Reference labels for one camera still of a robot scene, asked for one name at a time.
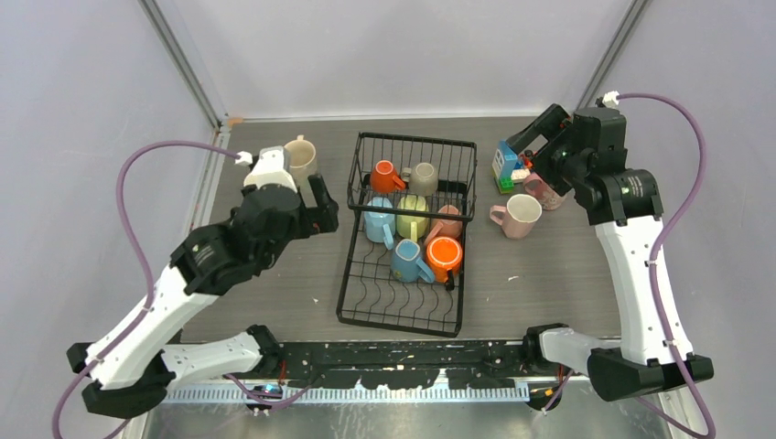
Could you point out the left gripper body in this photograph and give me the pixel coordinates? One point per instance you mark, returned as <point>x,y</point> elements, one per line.
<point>302,229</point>

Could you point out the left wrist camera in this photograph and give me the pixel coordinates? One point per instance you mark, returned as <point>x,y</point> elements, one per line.
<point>269,167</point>

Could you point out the pink round mug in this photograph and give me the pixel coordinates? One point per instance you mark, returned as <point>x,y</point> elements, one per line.
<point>536,187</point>

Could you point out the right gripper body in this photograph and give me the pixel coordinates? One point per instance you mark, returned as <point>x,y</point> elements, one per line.
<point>558,165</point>

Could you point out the cream floral tall mug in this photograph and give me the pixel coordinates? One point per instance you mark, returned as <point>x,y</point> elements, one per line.
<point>302,160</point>

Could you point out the orange mug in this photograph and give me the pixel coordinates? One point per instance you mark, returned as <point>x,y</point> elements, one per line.
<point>385,179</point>
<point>444,255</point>

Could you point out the blue mug front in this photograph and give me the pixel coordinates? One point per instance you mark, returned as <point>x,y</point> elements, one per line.
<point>408,264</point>

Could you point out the grey mug on shelf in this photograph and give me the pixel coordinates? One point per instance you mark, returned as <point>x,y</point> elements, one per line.
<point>421,179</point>

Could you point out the salmon pink mug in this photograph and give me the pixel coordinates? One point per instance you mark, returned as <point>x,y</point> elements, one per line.
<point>445,227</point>

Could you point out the orange mug front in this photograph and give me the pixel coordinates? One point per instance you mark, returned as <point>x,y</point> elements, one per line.
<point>444,255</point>

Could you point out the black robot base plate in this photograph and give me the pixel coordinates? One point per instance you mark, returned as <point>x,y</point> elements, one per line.
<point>404,365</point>

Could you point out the toy block building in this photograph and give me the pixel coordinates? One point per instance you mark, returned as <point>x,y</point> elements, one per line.
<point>508,168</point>

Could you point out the orange mug on shelf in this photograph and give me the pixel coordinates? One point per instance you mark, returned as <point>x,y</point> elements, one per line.
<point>385,179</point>

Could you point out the light green mug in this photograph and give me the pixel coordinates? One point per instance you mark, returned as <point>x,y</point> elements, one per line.
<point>409,225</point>

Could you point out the pink faceted mug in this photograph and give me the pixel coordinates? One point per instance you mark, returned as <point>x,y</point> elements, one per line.
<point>517,216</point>

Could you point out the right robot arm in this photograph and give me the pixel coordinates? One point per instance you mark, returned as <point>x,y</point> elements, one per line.
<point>653,353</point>

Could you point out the toy figure orange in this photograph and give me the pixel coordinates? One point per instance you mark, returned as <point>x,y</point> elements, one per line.
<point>526,159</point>

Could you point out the black wire dish rack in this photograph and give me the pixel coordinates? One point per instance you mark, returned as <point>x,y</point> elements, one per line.
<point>369,295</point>

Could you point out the light blue mug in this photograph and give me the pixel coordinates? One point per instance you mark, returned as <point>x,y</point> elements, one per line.
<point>380,227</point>

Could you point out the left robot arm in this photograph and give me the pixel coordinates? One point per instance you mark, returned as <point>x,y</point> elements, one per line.
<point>136,365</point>

